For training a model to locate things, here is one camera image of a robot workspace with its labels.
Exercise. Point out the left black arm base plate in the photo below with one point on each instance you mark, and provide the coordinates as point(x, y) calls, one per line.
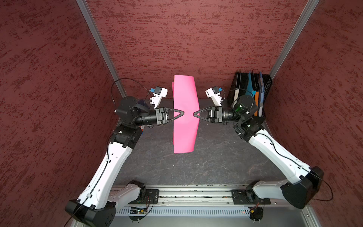
point(147, 195)

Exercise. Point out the left aluminium corner post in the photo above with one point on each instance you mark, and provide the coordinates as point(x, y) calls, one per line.
point(87, 15)

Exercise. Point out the white book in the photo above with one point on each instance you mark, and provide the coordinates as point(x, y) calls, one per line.
point(237, 86)

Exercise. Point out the teal folder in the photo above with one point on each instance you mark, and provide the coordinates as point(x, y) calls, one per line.
point(250, 88)

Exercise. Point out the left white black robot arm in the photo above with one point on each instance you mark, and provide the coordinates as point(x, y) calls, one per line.
point(96, 207)

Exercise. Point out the controller board with wires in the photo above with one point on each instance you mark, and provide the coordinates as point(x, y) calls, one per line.
point(137, 214)
point(257, 213)

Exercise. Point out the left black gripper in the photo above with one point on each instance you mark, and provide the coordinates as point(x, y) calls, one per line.
point(161, 115)

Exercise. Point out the pink rectangular paper sheet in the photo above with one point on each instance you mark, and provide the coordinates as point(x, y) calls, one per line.
point(185, 128)

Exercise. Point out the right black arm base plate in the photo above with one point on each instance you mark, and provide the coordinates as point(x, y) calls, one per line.
point(238, 197)

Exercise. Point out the aluminium corner post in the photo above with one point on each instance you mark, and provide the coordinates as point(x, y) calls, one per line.
point(87, 15)
point(294, 35)

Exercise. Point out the right aluminium corner post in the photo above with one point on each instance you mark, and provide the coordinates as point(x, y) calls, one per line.
point(294, 35)

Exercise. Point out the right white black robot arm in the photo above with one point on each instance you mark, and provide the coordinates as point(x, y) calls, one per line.
point(301, 182)

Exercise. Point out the right controller board with wires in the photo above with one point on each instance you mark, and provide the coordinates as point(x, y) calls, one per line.
point(257, 213)

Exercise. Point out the black mesh file organizer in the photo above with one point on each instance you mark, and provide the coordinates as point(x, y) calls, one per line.
point(253, 84)

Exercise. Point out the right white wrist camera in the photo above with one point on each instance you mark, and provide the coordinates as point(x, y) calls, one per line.
point(214, 94)

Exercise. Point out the left controller board with wires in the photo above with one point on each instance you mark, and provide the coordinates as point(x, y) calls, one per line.
point(137, 214)

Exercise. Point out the blue magazine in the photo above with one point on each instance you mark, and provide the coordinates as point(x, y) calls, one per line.
point(261, 94)

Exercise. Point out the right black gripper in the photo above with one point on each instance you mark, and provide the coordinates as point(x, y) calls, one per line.
point(215, 113)

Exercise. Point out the orange book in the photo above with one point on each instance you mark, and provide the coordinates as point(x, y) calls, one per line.
point(256, 98)

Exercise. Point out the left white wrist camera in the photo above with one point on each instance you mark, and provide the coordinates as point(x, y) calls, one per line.
point(158, 94)

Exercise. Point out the aluminium rail frame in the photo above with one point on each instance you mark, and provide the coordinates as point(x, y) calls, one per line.
point(213, 201)

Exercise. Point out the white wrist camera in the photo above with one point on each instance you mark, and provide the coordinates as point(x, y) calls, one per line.
point(158, 94)
point(214, 94)

